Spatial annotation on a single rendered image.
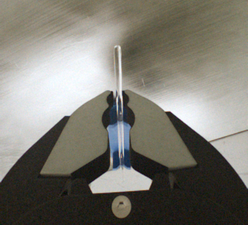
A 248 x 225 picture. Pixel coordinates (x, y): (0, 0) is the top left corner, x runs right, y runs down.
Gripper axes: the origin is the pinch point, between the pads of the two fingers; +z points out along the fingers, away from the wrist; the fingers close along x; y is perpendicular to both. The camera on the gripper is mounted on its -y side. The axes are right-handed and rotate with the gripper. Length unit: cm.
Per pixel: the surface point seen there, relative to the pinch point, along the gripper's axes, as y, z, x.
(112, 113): 3.7, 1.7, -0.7
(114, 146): 10.3, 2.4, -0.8
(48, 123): 6.0, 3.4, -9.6
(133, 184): 24.2, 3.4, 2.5
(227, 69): -0.8, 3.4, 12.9
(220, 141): 11.9, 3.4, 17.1
